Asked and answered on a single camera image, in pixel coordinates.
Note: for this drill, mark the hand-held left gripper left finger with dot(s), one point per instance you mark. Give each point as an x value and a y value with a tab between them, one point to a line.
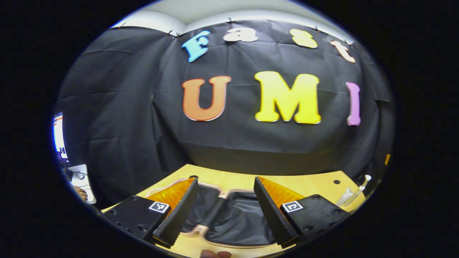
179	218

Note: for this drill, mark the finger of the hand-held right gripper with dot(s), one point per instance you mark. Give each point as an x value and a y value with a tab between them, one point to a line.
387	159

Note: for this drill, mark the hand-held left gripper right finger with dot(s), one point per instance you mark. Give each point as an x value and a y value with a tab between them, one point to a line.
270	218

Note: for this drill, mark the beige suitcase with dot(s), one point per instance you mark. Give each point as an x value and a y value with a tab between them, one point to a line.
236	218

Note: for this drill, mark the white pump bottle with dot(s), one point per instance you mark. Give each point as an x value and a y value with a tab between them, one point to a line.
358	190

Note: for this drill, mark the white tube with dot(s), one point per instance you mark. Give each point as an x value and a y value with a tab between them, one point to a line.
345	197

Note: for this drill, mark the black backdrop cloth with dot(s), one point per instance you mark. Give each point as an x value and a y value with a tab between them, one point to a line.
229	143

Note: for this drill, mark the computer monitor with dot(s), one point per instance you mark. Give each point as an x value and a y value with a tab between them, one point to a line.
59	138

